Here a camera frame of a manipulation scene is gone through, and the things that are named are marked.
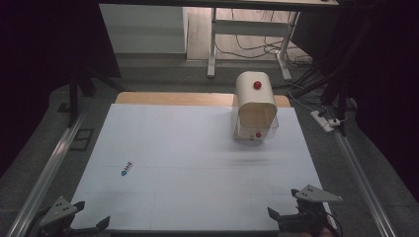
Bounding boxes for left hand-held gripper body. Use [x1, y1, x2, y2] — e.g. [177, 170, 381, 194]
[34, 197, 100, 237]

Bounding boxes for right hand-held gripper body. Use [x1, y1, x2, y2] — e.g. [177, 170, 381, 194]
[277, 184, 344, 237]

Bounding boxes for cream bread box red knobs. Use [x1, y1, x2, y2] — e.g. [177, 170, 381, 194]
[231, 71, 280, 142]

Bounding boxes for person's right hand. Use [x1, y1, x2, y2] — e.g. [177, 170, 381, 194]
[305, 225, 337, 237]

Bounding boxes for blue logo sticker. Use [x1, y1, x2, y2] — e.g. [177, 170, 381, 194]
[121, 160, 133, 178]

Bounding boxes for white power strip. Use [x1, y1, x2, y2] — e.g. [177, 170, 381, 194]
[309, 110, 341, 133]

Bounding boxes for white table mat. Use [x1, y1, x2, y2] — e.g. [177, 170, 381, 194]
[70, 104, 332, 232]

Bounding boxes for wooden table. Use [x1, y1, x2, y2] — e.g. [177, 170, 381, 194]
[115, 91, 292, 109]

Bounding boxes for black curtain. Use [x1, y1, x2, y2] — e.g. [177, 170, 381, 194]
[291, 0, 419, 200]
[0, 0, 122, 179]

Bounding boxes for white desk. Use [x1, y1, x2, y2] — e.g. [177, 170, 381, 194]
[98, 0, 340, 82]

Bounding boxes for white cabinet panel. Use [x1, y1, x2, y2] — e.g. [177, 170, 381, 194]
[98, 3, 188, 54]

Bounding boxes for aluminium rail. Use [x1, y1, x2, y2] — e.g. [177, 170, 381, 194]
[5, 107, 93, 237]
[333, 129, 398, 237]

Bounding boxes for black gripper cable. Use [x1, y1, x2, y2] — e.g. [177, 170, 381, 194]
[325, 211, 344, 237]

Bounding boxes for black floor frame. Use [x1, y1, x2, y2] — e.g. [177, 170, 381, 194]
[69, 128, 96, 152]

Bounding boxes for white cable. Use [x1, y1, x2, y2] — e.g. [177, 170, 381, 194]
[288, 89, 318, 115]

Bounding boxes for white metal frame stand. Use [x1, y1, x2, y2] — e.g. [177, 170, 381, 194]
[215, 9, 314, 69]

